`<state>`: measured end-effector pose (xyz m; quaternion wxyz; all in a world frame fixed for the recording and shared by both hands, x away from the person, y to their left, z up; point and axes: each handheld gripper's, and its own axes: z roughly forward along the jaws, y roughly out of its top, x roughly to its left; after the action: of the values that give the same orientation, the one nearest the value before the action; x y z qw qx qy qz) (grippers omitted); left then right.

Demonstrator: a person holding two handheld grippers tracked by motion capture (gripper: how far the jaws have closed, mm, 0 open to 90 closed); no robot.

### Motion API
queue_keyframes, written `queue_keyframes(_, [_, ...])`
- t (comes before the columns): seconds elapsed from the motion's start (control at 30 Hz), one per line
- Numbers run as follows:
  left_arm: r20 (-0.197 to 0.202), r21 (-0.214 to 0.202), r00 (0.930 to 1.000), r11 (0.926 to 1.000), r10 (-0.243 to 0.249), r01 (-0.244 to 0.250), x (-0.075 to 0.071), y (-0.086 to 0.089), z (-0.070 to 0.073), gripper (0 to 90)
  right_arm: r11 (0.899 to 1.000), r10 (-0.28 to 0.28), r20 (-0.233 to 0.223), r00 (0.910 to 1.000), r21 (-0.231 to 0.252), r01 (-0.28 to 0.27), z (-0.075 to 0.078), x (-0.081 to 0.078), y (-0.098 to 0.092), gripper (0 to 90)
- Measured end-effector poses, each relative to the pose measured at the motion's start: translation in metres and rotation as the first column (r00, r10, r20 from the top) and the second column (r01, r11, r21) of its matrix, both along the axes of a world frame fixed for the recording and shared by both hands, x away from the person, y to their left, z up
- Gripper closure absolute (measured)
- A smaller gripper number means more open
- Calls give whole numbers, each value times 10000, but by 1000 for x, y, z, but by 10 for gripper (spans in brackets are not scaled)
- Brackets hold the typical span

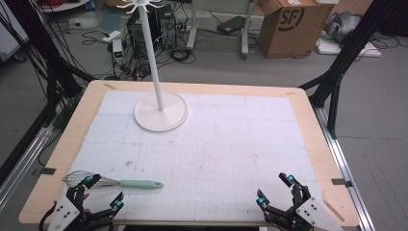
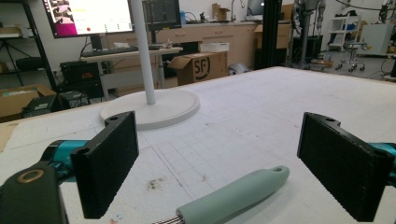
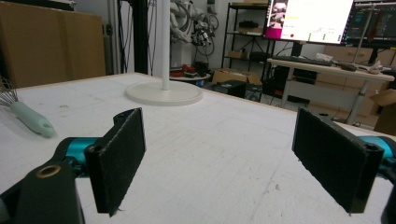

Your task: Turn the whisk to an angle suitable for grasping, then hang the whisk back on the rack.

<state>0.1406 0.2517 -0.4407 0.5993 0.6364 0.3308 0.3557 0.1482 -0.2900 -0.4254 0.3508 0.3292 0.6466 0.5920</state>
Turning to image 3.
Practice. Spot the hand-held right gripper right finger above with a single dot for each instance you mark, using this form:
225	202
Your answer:
336	158

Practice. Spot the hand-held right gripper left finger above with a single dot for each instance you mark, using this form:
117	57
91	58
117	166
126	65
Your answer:
116	161

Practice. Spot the cardboard box with open flap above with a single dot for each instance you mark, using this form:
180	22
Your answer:
384	112

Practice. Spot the beige standing desk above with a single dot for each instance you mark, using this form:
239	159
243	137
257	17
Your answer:
330	77

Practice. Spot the white lamp stand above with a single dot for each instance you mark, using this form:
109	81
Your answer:
165	87

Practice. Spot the black keyboard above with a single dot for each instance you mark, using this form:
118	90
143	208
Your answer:
302	60

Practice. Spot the small round white table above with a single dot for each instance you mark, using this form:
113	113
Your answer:
190	77

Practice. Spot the black box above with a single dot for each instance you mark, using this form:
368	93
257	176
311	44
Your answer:
229	88

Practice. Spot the large brown cardboard panel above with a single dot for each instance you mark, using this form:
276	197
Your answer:
49	43

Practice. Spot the dark computer monitor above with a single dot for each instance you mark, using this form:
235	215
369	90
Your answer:
370	23

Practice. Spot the bright computer monitor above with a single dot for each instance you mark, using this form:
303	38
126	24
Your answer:
309	19

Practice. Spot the black metal shelf rack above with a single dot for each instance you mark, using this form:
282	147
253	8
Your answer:
246	40

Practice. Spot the black vertical post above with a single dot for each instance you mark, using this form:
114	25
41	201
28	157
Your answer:
140	35

